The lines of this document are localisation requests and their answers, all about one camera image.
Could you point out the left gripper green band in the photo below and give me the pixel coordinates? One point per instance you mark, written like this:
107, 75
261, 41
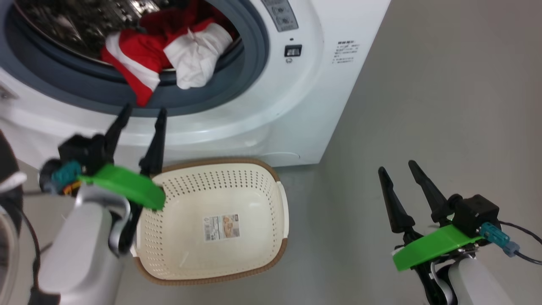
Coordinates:
127, 186

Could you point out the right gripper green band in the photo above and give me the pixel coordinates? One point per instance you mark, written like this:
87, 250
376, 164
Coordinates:
432, 245

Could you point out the red and white clothing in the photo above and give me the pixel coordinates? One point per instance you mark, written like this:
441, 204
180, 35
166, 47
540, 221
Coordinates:
139, 55

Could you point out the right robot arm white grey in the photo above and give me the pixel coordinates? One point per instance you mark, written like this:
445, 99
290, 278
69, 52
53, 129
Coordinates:
474, 284

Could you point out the printed label sticker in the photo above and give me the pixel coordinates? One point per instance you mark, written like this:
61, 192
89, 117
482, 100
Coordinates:
221, 228

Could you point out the stainless steel washing machine drum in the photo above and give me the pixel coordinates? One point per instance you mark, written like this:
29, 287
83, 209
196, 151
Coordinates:
84, 21

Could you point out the white front-load washing machine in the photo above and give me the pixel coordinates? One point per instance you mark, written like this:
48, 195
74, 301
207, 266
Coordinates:
296, 106

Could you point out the cream basket with brown rim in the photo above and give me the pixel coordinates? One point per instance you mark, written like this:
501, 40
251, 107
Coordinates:
237, 254

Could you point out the dark rectangular latch slot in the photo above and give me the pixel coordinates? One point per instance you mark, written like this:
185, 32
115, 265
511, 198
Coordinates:
293, 51

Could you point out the round white filter cover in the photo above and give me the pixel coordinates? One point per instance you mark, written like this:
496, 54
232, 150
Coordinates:
283, 160

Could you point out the grey warning sticker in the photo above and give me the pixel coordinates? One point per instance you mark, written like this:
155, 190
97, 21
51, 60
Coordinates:
279, 15

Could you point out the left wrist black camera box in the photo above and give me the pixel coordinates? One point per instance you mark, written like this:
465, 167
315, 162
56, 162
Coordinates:
80, 150

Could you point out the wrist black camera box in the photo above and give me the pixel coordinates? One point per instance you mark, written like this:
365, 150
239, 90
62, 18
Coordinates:
478, 214
80, 150

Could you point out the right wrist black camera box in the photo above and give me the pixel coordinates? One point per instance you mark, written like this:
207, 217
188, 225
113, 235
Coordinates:
478, 214

